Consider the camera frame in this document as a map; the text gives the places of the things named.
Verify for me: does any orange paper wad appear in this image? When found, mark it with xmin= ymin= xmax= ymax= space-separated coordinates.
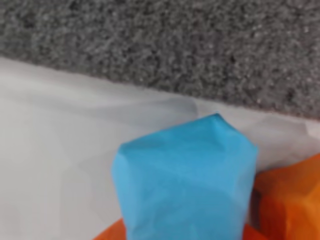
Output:
xmin=252 ymin=153 xmax=320 ymax=240

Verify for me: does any blue paper wad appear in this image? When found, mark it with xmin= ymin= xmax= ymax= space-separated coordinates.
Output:
xmin=111 ymin=112 xmax=260 ymax=240

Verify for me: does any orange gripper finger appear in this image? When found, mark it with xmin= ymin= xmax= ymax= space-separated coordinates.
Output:
xmin=93 ymin=216 xmax=130 ymax=240
xmin=243 ymin=223 xmax=270 ymax=240

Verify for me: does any grey foam border strip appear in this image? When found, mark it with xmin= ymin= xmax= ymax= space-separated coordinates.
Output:
xmin=0 ymin=0 xmax=320 ymax=121

